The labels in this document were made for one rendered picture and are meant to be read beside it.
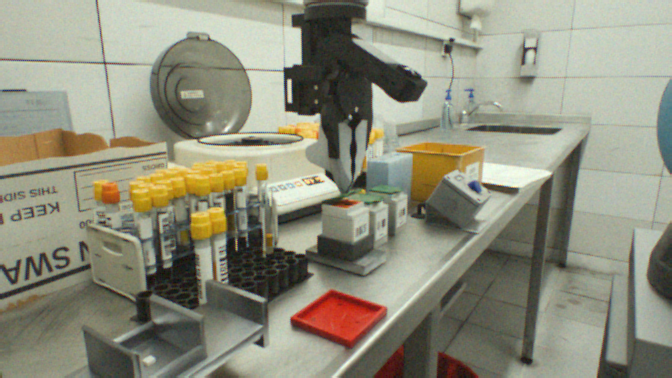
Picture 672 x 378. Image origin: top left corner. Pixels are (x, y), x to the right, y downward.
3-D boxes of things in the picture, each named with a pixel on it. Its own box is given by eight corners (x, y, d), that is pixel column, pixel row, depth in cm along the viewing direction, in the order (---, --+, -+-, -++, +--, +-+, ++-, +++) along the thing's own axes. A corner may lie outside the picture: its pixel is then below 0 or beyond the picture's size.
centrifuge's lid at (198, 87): (149, 24, 78) (131, 34, 84) (171, 159, 82) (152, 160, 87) (247, 34, 93) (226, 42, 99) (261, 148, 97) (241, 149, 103)
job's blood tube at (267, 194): (269, 274, 50) (267, 192, 47) (261, 272, 50) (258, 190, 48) (277, 270, 51) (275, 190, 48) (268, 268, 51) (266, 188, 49)
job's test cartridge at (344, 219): (352, 259, 51) (352, 210, 50) (321, 251, 54) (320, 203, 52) (369, 249, 54) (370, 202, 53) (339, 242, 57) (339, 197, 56)
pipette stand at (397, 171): (395, 223, 69) (397, 163, 67) (358, 216, 73) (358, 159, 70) (418, 208, 77) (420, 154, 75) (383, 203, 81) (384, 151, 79)
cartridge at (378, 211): (374, 250, 58) (375, 203, 56) (345, 243, 60) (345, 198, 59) (387, 241, 61) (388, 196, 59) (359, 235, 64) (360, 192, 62)
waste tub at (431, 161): (457, 209, 77) (461, 155, 75) (393, 198, 85) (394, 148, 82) (482, 194, 87) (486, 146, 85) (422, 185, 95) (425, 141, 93)
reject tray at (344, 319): (351, 349, 36) (351, 340, 36) (290, 324, 40) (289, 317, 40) (387, 314, 42) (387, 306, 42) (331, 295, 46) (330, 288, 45)
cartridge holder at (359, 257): (364, 277, 50) (364, 248, 49) (305, 259, 55) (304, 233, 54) (386, 261, 54) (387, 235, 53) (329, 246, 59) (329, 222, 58)
